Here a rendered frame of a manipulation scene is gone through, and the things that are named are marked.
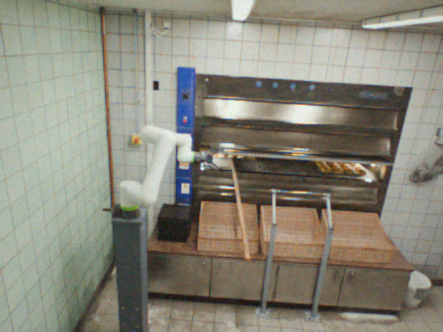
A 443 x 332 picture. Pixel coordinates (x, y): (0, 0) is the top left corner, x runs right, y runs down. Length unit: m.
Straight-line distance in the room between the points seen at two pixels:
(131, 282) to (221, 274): 0.94
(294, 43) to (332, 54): 0.35
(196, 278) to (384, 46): 2.64
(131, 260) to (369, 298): 2.23
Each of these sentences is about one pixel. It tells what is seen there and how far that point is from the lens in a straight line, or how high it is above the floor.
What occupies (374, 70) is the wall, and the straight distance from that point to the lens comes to 3.37.
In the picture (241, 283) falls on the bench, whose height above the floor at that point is 0.29.
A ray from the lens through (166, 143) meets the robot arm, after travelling 2.25.
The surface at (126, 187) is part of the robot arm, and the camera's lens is 2.34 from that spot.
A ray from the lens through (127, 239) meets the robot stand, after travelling 2.49.
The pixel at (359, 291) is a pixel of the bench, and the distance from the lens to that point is 3.58.
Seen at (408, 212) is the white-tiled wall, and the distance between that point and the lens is 3.95.
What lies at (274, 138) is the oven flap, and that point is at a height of 1.54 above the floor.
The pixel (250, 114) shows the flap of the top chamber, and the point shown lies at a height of 1.77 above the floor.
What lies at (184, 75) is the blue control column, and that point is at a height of 2.08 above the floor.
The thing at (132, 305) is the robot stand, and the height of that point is 0.47.
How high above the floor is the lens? 2.37
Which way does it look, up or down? 20 degrees down
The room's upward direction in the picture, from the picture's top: 4 degrees clockwise
